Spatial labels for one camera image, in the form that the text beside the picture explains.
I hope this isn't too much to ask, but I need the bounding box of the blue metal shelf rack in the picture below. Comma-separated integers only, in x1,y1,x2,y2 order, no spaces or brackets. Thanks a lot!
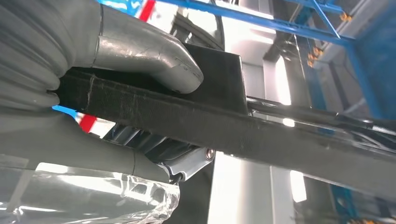
96,0,396,121

